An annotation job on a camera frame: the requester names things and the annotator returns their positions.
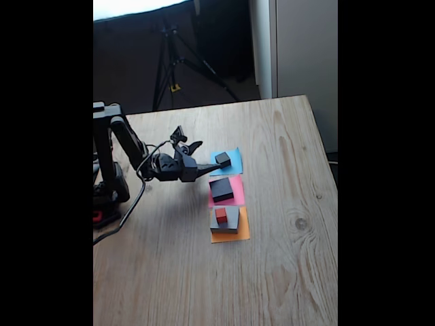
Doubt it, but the tall black tripod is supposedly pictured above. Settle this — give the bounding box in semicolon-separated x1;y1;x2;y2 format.
152;20;242;111

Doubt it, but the pink paper sheet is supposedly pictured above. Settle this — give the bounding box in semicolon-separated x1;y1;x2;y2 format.
207;175;246;209

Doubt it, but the small wrist camera board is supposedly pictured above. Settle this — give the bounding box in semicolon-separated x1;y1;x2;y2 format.
169;125;188;143

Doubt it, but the black camera cable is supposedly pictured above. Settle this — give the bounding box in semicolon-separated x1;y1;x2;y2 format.
93;139;173;246

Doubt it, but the blue paper sheet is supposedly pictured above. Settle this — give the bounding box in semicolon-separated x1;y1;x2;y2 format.
209;147;245;177

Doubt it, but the small dark cube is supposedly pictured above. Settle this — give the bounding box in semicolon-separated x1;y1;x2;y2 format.
214;151;232;170

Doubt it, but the white cabinet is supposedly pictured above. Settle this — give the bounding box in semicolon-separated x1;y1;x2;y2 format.
249;0;338;153

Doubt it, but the medium dark block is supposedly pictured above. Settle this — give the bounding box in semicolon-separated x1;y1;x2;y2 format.
208;177;234;203

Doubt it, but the large grey block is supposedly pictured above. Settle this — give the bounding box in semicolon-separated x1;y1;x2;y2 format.
209;205;241;235

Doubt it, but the orange paper sheet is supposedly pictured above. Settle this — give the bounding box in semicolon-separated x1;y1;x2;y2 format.
209;205;251;245

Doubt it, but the bright white light panel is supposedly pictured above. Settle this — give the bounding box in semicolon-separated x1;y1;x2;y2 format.
93;0;191;22

